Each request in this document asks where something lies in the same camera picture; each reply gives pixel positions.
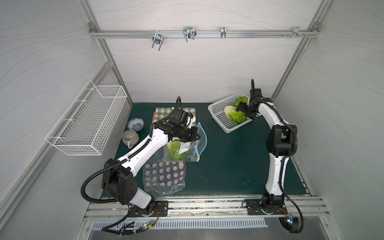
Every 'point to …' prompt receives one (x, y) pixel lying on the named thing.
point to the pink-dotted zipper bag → (162, 178)
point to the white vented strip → (180, 224)
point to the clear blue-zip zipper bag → (196, 147)
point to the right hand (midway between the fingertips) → (241, 110)
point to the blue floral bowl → (135, 123)
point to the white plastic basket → (216, 110)
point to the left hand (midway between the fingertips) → (201, 138)
